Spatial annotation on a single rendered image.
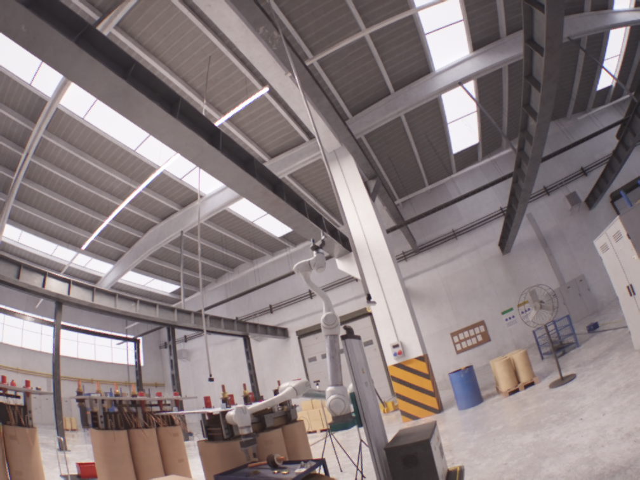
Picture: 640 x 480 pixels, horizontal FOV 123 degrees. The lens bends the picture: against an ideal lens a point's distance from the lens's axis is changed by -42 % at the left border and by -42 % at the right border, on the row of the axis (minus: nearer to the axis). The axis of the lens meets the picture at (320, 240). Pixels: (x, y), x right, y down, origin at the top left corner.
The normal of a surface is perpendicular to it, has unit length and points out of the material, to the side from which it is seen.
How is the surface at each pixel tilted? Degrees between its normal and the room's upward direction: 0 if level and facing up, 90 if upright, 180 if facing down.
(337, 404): 96
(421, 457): 90
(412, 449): 90
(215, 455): 90
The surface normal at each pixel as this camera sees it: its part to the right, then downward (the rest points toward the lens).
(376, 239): -0.46, -0.33
